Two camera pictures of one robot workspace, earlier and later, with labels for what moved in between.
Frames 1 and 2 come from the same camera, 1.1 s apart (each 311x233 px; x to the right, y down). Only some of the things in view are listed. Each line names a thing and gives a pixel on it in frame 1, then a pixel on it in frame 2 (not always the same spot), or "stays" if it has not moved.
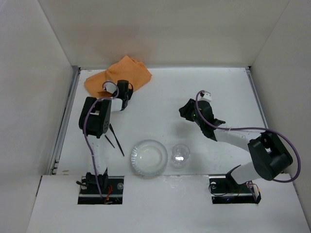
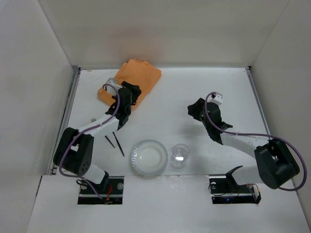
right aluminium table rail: [258, 96] stays
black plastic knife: [116, 140] stays
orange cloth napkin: [135, 72] -> [138, 73]
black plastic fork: [109, 141] stays
